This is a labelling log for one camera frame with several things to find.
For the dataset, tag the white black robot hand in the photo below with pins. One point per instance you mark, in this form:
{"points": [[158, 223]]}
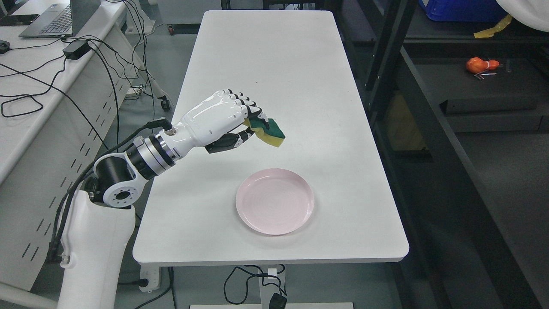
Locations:
{"points": [[217, 115]]}

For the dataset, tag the green yellow sponge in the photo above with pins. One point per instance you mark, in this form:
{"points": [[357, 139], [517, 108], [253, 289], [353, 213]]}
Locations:
{"points": [[267, 131]]}

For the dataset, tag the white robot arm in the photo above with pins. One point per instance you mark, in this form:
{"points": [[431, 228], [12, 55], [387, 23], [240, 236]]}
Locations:
{"points": [[96, 218]]}

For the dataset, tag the black metal shelf rack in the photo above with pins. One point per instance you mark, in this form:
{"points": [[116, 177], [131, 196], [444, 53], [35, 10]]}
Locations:
{"points": [[466, 154]]}

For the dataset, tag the pink round plate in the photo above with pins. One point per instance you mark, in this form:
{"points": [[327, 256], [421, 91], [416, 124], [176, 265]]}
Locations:
{"points": [[274, 201]]}

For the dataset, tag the white table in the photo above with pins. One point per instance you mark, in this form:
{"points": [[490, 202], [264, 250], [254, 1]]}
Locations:
{"points": [[293, 64]]}

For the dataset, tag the black power adapter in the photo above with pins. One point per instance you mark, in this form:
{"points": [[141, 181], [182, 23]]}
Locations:
{"points": [[76, 49]]}

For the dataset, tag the white side desk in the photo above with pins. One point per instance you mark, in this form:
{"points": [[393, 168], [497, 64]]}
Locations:
{"points": [[56, 112]]}

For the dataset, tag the white power strip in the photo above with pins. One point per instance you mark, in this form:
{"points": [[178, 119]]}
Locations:
{"points": [[152, 273]]}

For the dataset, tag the grey laptop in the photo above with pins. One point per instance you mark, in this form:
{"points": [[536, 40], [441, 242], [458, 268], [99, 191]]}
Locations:
{"points": [[62, 19]]}

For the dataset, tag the black smartphone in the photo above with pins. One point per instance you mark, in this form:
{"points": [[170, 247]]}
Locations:
{"points": [[18, 20]]}

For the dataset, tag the orange plastic toy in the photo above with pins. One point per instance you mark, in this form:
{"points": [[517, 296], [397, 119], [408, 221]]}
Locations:
{"points": [[477, 65]]}

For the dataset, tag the blue plastic bin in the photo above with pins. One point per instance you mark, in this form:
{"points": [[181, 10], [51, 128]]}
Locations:
{"points": [[463, 10]]}

